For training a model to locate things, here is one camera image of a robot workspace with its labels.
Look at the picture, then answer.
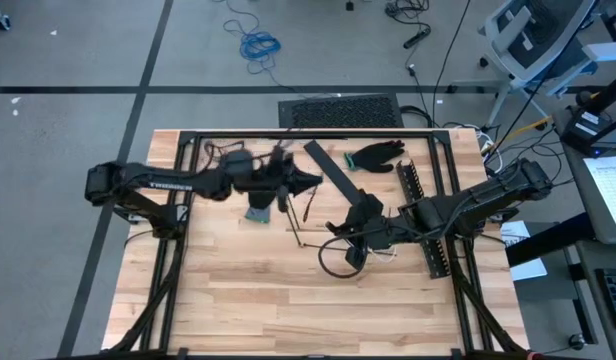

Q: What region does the white lit monitor screen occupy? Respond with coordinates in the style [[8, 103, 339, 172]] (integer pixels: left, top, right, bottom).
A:
[[582, 154, 616, 250]]

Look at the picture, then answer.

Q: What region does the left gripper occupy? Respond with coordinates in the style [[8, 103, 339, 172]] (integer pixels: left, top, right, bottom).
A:
[[250, 143, 323, 214]]

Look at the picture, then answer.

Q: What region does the black glove grey cuff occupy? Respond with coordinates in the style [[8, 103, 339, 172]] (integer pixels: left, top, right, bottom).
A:
[[244, 191, 275, 225]]

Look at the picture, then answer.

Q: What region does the blue coiled cable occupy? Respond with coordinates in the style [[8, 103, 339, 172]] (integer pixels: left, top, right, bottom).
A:
[[215, 0, 289, 84]]

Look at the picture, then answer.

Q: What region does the black tangled cable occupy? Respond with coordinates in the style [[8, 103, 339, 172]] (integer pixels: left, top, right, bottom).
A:
[[384, 0, 432, 27]]

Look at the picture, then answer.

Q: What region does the black power strip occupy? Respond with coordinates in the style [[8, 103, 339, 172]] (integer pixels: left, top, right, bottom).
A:
[[401, 26, 433, 51]]

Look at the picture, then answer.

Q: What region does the black perforated rack rail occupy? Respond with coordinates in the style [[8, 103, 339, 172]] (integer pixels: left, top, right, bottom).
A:
[[395, 159, 451, 280]]

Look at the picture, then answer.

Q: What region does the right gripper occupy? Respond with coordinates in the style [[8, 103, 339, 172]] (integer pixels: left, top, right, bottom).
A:
[[326, 193, 397, 267]]

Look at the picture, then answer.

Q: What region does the black zip tie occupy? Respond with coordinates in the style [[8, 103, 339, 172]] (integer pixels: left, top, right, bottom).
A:
[[300, 242, 398, 257], [285, 208, 305, 248], [302, 184, 319, 224]]

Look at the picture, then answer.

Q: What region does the grey office chair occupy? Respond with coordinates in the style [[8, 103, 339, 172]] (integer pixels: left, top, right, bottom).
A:
[[450, 0, 616, 126]]

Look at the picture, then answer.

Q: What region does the black floor grate mat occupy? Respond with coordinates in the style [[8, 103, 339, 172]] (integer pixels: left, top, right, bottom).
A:
[[277, 93, 404, 129]]

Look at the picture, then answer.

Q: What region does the black box device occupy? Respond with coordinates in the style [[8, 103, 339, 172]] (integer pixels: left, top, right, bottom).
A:
[[559, 106, 616, 158]]

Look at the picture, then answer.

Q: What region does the black glove green cuff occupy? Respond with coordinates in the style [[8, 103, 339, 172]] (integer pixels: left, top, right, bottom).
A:
[[342, 139, 407, 175]]

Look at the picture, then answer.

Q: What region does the white printed label sheet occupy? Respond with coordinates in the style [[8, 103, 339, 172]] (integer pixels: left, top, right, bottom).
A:
[[500, 219, 533, 250]]

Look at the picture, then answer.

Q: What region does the grey desk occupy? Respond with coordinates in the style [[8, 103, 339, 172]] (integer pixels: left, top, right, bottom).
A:
[[552, 107, 616, 360]]

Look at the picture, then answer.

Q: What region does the long black floor cable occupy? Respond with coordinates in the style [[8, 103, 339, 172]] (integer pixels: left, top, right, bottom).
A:
[[485, 0, 599, 156], [430, 0, 473, 126]]

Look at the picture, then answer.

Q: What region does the white paper sheet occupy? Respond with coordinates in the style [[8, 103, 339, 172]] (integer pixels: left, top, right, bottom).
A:
[[509, 257, 549, 283]]

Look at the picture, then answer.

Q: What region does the black bar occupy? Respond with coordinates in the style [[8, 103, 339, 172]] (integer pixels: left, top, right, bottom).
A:
[[302, 140, 372, 206]]

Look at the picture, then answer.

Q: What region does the black aluminium rig frame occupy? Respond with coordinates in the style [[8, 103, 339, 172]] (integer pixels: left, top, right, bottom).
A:
[[107, 128, 528, 359]]

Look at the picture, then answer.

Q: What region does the yellow cable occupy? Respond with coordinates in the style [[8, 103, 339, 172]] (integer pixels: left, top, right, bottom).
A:
[[491, 115, 555, 151]]

